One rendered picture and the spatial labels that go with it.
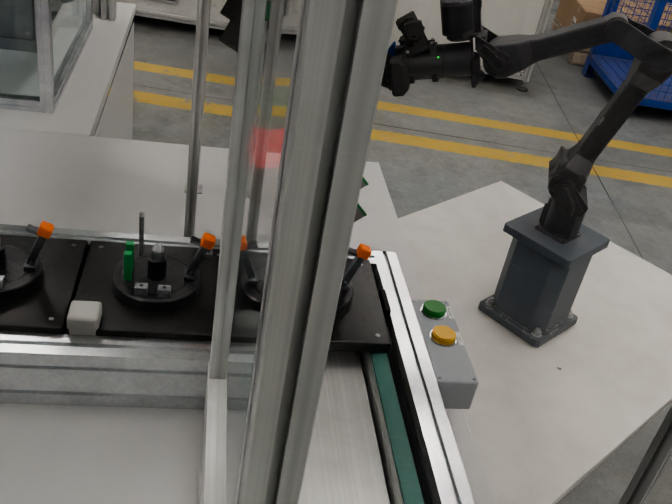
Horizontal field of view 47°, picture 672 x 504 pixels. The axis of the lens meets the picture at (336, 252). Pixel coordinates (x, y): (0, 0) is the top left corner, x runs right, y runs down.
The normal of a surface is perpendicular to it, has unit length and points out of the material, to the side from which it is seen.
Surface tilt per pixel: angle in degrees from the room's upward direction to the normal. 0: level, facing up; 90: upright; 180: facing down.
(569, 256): 0
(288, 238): 90
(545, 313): 90
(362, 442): 0
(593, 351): 0
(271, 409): 90
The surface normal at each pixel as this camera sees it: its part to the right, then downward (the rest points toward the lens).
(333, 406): 0.15, -0.83
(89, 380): 0.11, 0.55
